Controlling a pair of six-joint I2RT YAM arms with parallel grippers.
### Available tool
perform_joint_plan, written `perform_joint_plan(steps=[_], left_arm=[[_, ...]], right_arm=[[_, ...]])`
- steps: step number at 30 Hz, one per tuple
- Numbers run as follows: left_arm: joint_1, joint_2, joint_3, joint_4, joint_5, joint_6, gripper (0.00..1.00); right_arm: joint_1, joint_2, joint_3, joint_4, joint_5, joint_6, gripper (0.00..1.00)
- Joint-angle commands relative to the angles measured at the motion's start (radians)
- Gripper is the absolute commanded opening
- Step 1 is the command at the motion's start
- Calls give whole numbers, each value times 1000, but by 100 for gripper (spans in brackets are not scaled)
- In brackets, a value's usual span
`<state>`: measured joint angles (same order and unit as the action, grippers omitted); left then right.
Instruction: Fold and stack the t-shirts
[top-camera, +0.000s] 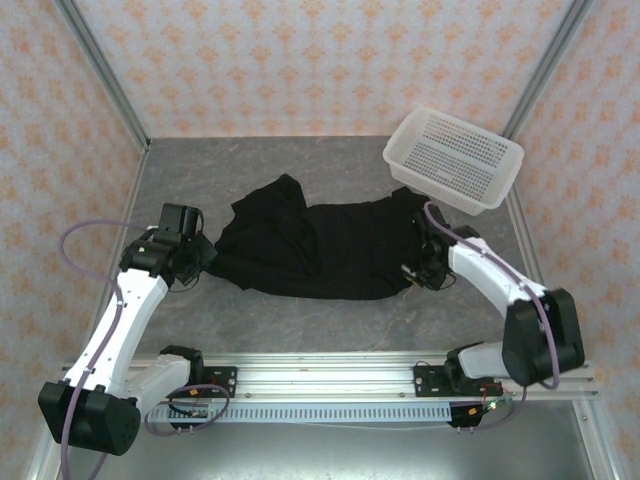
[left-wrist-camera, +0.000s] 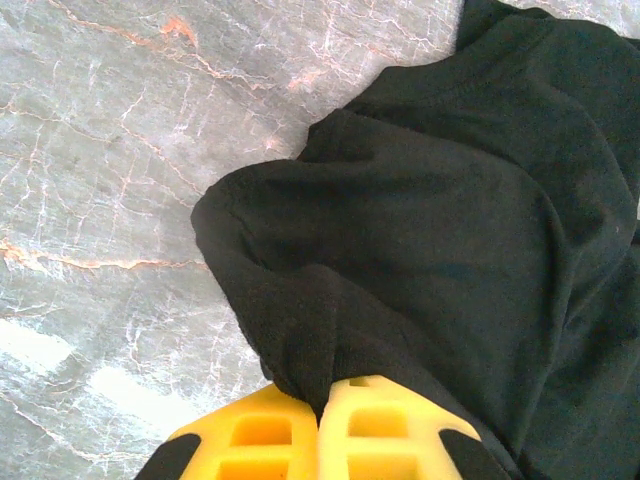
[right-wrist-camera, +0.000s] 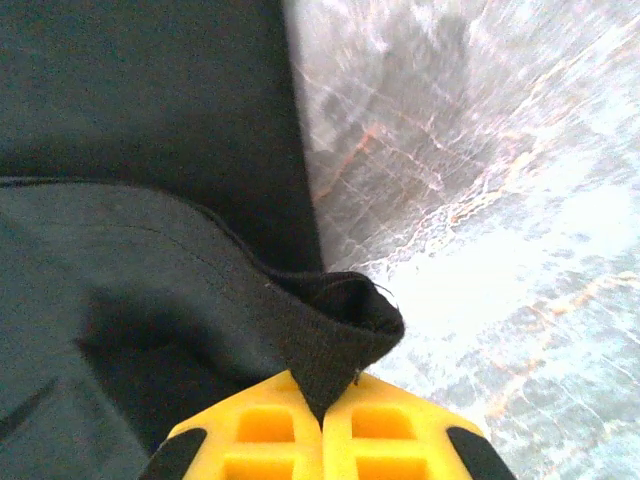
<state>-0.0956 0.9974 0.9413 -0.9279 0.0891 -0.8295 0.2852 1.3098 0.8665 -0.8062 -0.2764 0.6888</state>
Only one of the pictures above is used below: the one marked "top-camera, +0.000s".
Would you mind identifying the white perforated plastic basket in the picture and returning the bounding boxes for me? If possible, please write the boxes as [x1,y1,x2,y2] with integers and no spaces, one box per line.
[382,105,525,217]

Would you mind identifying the aluminium mounting rail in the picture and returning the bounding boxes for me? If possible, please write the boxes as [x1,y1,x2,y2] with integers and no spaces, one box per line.
[60,351,600,402]

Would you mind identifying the black t-shirt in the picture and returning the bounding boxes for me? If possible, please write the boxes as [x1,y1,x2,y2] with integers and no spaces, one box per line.
[205,173,436,301]

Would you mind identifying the aluminium frame post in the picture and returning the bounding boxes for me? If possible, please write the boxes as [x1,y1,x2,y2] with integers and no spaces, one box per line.
[52,0,152,154]
[501,0,596,141]

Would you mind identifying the white slotted cable duct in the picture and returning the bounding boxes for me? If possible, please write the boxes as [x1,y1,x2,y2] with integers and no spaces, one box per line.
[149,401,454,425]

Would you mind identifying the aluminium table side rail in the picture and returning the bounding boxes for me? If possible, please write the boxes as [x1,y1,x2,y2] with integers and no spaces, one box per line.
[505,194,621,480]

